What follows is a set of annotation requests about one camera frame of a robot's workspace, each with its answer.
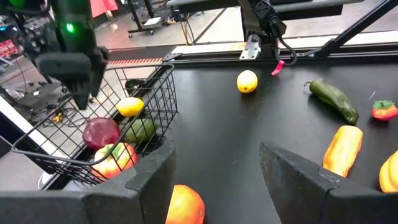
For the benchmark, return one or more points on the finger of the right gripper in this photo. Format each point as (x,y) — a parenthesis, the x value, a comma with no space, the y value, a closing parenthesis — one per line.
(62,67)

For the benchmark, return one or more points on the orange yellow elongated vegetable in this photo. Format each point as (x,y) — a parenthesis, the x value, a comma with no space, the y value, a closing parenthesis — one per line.
(343,151)

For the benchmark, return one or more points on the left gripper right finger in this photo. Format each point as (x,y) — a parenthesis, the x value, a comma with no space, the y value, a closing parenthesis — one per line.
(311,199)

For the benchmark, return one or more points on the small red strawberry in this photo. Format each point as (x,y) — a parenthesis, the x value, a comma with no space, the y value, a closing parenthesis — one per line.
(384,110)

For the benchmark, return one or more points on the dark red apple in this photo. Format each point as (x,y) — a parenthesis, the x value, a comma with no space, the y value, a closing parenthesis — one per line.
(101,133)

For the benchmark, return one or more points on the black aluminium table frame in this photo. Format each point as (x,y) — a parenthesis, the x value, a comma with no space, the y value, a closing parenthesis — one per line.
(357,26)

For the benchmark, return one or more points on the green avocado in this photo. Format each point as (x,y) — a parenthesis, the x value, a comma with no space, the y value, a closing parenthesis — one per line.
(141,130)

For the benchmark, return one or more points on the red background object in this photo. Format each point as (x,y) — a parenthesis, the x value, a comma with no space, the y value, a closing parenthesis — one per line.
(102,6)

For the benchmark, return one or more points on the yellow bell pepper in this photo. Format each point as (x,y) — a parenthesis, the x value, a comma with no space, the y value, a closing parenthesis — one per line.
(390,174)

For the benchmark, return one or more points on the hazard striped floor mat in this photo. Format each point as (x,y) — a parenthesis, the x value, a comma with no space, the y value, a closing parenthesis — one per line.
(136,60)

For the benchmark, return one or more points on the silver mounting bracket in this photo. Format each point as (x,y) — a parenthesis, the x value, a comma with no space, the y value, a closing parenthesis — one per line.
(250,48)

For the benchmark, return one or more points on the orange fruit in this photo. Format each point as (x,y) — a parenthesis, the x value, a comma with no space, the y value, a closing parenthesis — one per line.
(185,205)

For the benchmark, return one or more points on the yellow lemon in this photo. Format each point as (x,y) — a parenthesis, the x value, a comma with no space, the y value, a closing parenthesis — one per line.
(247,81)
(130,106)

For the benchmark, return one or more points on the orange persimmon green calyx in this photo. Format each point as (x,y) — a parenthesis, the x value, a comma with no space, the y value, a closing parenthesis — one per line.
(115,158)

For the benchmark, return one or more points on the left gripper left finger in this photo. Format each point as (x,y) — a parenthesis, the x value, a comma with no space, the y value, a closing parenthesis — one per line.
(93,202)

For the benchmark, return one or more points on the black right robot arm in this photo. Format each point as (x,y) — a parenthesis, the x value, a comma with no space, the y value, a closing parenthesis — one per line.
(262,18)

